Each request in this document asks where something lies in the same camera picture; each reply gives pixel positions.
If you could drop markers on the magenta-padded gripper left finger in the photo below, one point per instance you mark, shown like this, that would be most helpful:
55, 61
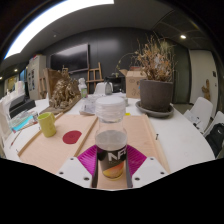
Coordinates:
87, 160

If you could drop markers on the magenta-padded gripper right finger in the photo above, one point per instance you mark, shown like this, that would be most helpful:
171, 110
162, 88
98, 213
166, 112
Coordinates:
136, 160

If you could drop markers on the clear drink bottle white cap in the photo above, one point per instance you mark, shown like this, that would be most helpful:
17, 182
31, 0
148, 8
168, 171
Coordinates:
111, 143

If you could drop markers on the light wooden drawing board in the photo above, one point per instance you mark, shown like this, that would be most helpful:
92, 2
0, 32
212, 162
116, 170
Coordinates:
50, 150
143, 133

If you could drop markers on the flat round red coaster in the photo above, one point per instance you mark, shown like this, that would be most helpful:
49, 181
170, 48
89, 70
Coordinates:
71, 137

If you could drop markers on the small yellow flat item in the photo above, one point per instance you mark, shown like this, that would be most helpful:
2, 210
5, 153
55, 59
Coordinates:
127, 114

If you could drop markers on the yellow-green mug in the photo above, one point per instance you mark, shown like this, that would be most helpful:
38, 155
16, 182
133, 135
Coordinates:
46, 126

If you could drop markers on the small white cup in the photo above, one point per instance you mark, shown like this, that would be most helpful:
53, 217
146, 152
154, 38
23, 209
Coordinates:
124, 100

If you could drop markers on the dry plant in grey pot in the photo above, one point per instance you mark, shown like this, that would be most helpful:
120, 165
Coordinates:
156, 95

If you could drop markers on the small green-labelled bottle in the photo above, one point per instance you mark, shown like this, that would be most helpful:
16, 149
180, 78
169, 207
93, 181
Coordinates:
83, 90

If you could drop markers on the golden sculpture on wooden base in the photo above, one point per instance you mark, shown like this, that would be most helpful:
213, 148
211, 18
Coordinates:
63, 93

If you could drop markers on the white chair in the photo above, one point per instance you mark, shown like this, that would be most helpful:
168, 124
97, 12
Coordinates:
99, 89
218, 116
200, 110

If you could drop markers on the paintbrush with red ferrule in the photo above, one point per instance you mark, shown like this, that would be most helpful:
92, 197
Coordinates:
16, 138

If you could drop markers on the glass jug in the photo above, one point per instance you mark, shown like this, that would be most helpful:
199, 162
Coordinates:
108, 88

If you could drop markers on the colourful painted sheet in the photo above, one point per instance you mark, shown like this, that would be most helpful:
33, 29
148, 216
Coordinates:
21, 121

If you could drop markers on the brown cardboard box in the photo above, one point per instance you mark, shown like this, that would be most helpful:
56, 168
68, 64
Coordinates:
133, 83

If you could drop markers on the wooden easel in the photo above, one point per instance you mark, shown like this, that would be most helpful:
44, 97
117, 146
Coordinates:
95, 79

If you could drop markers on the black backpack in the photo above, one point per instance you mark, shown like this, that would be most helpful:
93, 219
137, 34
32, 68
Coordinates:
216, 138

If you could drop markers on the black flat boxes stack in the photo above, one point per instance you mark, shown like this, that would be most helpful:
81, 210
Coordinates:
21, 106

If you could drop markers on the white canvas stack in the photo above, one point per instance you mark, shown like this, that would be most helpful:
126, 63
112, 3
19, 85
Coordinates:
5, 116

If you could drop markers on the beige cabinet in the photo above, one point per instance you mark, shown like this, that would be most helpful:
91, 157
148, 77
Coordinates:
35, 76

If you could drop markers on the long ceiling light strip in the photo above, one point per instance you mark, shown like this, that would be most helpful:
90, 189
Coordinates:
50, 16

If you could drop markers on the wooden wall figure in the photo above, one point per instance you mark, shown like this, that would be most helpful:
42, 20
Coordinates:
206, 90

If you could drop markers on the dark wall screen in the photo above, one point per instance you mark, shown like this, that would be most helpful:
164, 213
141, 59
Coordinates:
70, 58

